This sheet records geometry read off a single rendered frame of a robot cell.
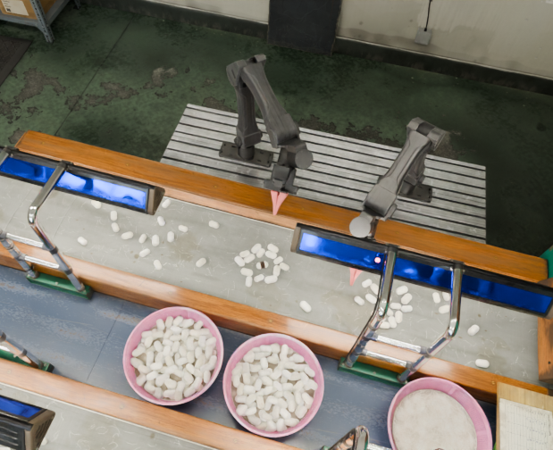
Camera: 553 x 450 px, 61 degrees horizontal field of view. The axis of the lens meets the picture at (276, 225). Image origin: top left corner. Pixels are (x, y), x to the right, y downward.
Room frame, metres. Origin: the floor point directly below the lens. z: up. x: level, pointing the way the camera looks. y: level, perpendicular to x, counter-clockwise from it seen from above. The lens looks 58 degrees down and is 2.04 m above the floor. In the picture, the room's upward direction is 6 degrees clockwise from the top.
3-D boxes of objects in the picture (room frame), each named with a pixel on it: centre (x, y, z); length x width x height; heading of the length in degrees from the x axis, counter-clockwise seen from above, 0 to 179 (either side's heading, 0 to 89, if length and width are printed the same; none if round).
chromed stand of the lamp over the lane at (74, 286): (0.63, 0.62, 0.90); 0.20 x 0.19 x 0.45; 80
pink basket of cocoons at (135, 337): (0.36, 0.24, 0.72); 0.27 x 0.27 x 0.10
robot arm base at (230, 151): (1.16, 0.14, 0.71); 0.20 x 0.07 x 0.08; 82
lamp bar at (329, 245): (0.54, -0.35, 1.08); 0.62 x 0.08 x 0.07; 80
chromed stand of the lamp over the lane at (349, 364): (0.46, -0.33, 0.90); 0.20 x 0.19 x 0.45; 80
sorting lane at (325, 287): (0.68, 0.07, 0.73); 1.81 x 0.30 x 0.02; 80
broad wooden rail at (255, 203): (0.88, 0.03, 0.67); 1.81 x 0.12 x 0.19; 80
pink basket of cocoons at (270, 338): (0.31, -0.04, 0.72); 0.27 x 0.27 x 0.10
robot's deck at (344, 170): (0.87, -0.12, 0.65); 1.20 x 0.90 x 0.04; 82
